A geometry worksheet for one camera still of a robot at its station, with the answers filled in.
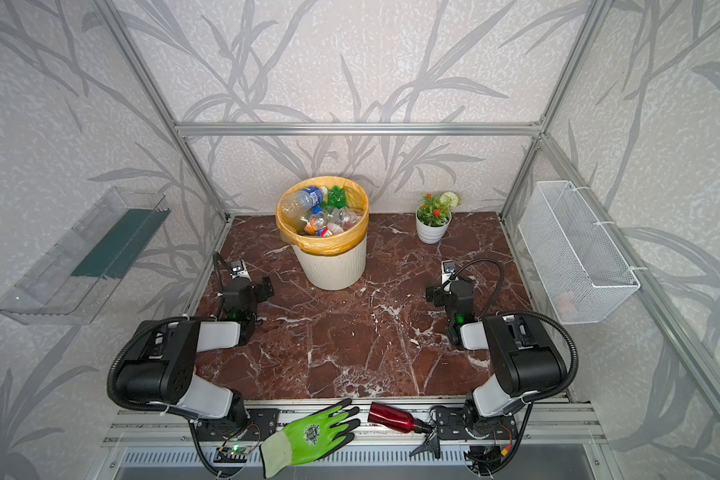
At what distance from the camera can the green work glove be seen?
695 millimetres

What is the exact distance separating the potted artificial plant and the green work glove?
24.6 inches

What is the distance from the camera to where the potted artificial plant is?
3.40 ft
